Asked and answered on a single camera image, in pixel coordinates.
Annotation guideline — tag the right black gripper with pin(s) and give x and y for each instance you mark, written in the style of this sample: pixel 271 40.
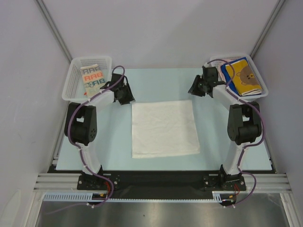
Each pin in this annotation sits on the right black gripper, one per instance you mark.
pixel 197 85

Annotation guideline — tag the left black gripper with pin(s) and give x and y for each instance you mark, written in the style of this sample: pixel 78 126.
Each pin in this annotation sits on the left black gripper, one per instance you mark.
pixel 129 97

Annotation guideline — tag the yellow brown bear towel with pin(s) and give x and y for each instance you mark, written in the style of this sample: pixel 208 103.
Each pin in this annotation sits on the yellow brown bear towel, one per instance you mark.
pixel 244 79

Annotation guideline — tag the white towel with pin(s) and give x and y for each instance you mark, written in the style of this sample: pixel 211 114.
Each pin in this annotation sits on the white towel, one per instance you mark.
pixel 164 129

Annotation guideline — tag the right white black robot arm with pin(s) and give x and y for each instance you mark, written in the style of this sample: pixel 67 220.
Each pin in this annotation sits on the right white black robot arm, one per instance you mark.
pixel 244 122

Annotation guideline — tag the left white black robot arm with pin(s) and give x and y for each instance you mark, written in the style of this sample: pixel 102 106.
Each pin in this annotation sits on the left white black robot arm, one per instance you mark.
pixel 81 128

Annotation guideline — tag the pink towel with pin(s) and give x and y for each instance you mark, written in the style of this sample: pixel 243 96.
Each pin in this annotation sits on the pink towel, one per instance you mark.
pixel 221 71

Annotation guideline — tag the printed letters towel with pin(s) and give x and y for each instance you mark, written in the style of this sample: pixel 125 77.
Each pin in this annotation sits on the printed letters towel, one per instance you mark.
pixel 92 78

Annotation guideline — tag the left white plastic basket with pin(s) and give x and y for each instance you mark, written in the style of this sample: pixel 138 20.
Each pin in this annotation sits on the left white plastic basket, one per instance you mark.
pixel 74 89

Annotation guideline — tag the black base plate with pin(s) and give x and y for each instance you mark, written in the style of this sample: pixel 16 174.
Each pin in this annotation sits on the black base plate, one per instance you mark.
pixel 165 184

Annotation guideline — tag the right aluminium corner post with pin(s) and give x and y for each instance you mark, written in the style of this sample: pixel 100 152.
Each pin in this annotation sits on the right aluminium corner post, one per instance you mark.
pixel 267 27

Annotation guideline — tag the aluminium corner post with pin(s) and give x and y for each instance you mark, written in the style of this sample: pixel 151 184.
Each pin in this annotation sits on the aluminium corner post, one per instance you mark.
pixel 267 27
pixel 53 28

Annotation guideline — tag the white slotted cable duct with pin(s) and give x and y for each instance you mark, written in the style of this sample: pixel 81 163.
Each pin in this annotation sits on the white slotted cable duct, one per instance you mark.
pixel 91 197

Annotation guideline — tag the left aluminium corner post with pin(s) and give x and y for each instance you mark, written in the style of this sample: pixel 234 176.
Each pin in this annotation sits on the left aluminium corner post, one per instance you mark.
pixel 53 28

